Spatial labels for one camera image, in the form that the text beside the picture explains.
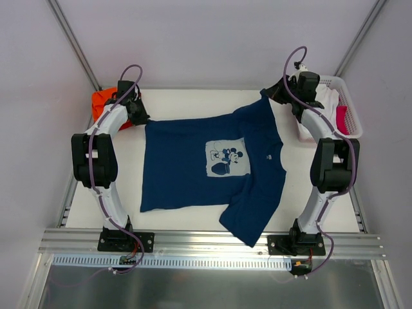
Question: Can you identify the white slotted cable duct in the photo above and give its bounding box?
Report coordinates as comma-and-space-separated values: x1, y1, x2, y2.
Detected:
52, 254, 292, 271

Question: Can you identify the orange folded t shirt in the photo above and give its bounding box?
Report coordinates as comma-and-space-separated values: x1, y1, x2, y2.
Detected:
91, 87, 117, 122

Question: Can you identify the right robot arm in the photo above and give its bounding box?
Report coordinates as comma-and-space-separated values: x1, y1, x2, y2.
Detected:
264, 71, 360, 256

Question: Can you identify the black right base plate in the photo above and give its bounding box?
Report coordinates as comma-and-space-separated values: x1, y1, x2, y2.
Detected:
267, 233, 326, 256

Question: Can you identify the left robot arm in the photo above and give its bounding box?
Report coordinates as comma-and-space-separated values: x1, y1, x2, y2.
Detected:
71, 80, 154, 253

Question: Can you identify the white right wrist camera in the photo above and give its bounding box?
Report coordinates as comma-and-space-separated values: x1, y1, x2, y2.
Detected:
294, 62, 308, 77

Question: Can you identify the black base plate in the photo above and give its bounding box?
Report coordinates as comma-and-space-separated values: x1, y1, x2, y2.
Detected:
267, 233, 326, 256
97, 228, 155, 253

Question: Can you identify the aluminium front rail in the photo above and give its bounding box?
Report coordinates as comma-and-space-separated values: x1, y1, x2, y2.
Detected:
38, 228, 388, 260

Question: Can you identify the red folded t shirt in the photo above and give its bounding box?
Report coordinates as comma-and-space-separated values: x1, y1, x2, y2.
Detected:
119, 120, 133, 130

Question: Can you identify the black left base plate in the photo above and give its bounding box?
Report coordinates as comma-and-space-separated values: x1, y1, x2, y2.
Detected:
97, 228, 155, 253

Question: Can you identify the white plastic basket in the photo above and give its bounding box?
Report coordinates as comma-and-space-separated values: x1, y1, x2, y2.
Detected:
315, 75, 363, 138

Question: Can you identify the right aluminium corner post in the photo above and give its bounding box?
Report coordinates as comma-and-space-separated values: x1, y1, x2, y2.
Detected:
333, 0, 389, 77

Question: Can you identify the blue printed t shirt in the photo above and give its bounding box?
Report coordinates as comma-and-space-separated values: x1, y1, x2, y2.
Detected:
140, 95, 286, 247

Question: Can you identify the aluminium corner post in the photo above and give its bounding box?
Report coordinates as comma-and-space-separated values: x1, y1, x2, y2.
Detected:
333, 0, 389, 77
46, 0, 102, 91

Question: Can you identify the white t shirt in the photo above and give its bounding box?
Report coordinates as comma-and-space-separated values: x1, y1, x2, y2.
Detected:
315, 84, 339, 122

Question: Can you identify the left aluminium corner post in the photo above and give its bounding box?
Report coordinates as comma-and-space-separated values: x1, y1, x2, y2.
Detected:
46, 0, 102, 91

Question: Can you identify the pink t shirt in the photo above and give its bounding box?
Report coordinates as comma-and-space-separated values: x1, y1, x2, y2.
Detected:
336, 106, 349, 135

